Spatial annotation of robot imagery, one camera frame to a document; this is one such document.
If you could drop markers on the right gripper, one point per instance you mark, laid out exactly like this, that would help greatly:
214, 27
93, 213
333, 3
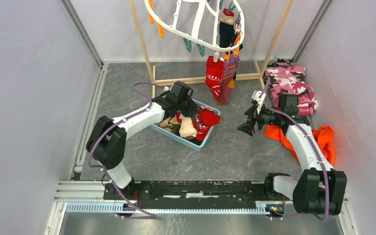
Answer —
247, 126

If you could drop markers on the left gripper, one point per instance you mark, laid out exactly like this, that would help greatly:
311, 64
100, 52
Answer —
192, 109

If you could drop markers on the red white patterned sock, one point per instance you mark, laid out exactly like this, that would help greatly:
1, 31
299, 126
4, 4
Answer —
214, 73

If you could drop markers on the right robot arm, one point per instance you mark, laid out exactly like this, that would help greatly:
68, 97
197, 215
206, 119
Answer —
320, 190

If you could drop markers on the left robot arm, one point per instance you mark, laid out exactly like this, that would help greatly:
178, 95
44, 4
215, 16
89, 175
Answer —
107, 141

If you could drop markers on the wooden hanger stand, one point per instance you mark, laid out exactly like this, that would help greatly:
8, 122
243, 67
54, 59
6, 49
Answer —
175, 79

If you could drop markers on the white round sock hanger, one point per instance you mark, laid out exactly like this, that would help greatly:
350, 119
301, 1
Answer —
166, 9

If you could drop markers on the red sock in basket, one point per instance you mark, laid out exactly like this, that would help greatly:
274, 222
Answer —
205, 119

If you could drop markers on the cream white sock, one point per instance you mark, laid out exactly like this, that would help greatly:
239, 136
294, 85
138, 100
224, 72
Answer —
187, 129

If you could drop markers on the tan sock in basket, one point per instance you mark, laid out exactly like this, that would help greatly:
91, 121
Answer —
171, 125

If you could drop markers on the purple striped hanging sock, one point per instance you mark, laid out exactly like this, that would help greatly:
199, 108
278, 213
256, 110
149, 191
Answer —
227, 83

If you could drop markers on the light blue laundry basket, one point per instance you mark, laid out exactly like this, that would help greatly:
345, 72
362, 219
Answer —
194, 144

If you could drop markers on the pink camouflage cloth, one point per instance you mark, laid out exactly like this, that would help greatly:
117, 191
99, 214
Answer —
291, 79

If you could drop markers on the white clothespin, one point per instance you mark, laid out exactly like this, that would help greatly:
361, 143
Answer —
216, 56

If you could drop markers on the orange clothespin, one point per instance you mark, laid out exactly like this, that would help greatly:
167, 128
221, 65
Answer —
231, 52

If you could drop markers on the orange cloth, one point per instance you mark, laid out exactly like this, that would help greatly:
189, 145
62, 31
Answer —
310, 148

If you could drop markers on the black hanging sock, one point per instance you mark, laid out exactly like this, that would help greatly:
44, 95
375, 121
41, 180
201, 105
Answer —
229, 34

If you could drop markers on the beige red cuffed sock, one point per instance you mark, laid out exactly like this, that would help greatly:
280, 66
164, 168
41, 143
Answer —
227, 17

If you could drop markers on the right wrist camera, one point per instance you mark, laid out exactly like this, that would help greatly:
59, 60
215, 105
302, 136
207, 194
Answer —
257, 97

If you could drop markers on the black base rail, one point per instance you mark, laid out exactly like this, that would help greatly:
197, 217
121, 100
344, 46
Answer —
187, 195

